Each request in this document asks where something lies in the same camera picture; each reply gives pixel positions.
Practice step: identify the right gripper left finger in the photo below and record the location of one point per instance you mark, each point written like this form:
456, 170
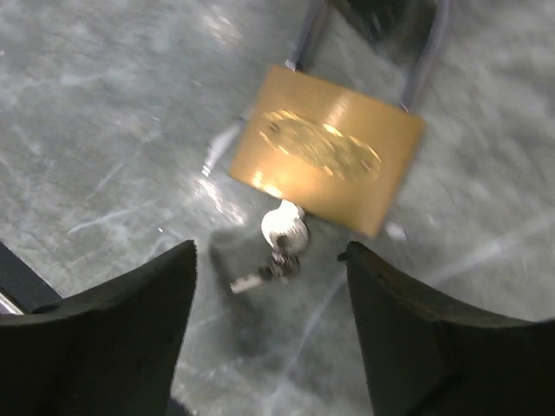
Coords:
109, 350

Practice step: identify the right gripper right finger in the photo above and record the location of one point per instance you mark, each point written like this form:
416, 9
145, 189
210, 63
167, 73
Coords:
427, 353

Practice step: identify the small metal key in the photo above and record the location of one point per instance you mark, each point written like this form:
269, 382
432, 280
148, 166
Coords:
286, 232

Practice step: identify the brass padlock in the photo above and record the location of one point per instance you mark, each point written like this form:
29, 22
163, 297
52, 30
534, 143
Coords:
325, 149

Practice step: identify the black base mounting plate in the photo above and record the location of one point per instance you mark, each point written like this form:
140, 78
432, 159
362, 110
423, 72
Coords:
22, 290

